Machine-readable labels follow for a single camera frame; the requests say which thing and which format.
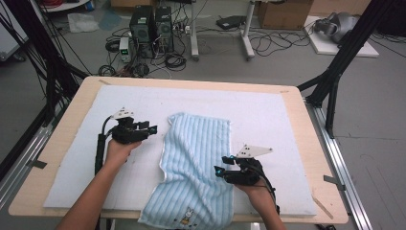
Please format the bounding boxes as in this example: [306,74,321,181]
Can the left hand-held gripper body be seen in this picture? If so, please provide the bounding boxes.
[110,107,150,145]

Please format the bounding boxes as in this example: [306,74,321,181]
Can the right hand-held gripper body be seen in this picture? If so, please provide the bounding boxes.
[224,144,274,187]

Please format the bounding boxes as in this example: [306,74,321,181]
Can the blue striped towel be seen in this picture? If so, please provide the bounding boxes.
[137,111,236,230]

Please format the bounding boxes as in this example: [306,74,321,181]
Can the person's right hand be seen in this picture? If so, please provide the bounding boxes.
[234,178,273,205]

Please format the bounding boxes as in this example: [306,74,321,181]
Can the person's left hand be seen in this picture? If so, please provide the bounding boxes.
[104,138,143,171]

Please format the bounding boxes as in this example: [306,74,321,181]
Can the white foam mat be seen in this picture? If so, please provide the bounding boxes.
[42,84,318,218]

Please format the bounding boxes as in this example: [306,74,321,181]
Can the white power supply unit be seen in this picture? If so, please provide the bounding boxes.
[118,36,133,64]

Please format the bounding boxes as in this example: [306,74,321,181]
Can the thin wooden stick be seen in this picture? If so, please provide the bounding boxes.
[310,191,335,220]

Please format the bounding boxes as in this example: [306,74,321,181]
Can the large black computer tower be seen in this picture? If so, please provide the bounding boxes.
[128,5,157,59]

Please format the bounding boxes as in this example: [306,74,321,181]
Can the slim black computer tower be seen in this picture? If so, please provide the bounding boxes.
[154,5,175,54]

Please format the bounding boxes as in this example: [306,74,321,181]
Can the white desk leg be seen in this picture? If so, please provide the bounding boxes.
[189,0,201,61]
[240,0,257,61]

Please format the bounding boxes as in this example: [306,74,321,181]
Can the clear plastic bag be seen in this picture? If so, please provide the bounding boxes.
[67,12,101,35]

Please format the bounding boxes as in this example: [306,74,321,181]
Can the flat black device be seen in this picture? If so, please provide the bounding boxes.
[215,14,247,31]

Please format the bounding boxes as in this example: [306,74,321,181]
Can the white floor board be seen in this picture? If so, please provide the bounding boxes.
[303,14,380,58]

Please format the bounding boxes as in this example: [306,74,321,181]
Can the brown cardboard box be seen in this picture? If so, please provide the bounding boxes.
[256,0,315,31]

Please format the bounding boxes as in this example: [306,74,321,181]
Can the grey headset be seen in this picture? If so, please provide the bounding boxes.
[313,11,360,44]

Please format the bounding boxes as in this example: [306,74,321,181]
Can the right hand-held gripper cable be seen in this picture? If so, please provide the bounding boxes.
[251,162,282,216]

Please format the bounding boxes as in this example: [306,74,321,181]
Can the coiled black cable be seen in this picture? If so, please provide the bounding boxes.
[164,52,188,72]

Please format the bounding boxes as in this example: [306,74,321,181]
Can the black bracket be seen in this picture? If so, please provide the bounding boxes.
[27,158,49,170]
[323,174,347,192]

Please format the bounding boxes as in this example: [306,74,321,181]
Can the aluminium rail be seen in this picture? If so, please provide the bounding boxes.
[304,99,374,230]
[0,104,70,211]

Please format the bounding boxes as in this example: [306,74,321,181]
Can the black metal frame stand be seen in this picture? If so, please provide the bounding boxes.
[296,0,398,140]
[0,0,91,127]

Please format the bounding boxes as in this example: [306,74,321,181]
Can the loose black floor cables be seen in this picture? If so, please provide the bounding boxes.
[248,27,312,58]

